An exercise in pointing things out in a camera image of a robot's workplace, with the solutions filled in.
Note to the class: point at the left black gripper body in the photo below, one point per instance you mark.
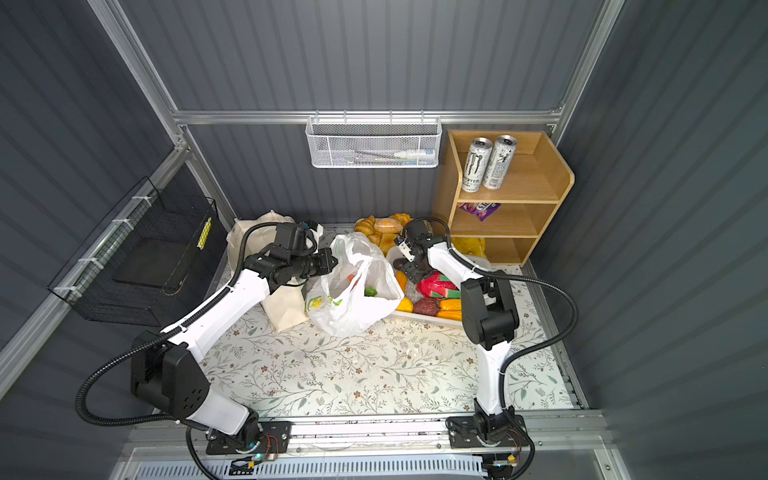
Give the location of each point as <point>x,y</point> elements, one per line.
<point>311,264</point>

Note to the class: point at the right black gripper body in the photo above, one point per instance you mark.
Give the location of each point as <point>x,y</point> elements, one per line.
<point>412,270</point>

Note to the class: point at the beige canvas tote bag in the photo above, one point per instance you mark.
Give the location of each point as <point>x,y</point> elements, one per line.
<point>246,243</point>

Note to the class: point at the white plastic produce basket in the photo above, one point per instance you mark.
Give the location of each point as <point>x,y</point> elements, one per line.
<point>410,291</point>

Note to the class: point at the white plastic grocery bag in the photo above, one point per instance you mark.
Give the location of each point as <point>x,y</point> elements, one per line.
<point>361,290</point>

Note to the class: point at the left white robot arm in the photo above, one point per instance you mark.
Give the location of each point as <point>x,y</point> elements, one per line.
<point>169,374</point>

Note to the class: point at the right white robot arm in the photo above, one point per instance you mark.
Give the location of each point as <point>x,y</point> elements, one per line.
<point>489,316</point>

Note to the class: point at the tray of bread rolls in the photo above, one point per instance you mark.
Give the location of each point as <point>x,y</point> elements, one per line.
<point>382,232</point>

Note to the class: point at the yellow snack bag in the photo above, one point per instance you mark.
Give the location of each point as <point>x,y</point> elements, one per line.
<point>470,246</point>

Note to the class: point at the pink toy dragon fruit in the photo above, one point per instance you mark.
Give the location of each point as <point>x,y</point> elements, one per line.
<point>438,286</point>

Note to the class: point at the purple snack packet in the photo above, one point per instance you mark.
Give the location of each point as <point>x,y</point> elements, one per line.
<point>481,210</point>

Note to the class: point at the dark red toy fruit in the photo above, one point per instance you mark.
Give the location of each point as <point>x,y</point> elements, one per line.
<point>427,307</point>

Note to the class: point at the toothpaste tube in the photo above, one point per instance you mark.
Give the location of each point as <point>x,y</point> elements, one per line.
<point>415,155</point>

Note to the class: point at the yellow toy banana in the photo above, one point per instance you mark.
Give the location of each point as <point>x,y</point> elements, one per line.
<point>450,309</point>

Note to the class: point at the wooden shelf unit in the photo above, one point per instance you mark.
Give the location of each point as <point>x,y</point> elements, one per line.
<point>536,185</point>

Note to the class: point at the white Monster can right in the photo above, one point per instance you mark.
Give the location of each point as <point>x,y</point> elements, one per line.
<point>499,162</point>

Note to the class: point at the white monster can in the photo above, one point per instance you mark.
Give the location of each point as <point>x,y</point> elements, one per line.
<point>499,162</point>
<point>478,155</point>

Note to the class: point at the white Monster can left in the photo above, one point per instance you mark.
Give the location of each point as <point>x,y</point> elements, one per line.
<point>478,155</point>

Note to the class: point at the white wire wall basket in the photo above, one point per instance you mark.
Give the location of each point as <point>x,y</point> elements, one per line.
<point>369,143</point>

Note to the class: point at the black wire wall basket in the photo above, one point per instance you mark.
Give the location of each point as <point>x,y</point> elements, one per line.
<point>151,265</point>

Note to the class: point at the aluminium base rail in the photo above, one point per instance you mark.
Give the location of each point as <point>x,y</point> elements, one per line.
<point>409,434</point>

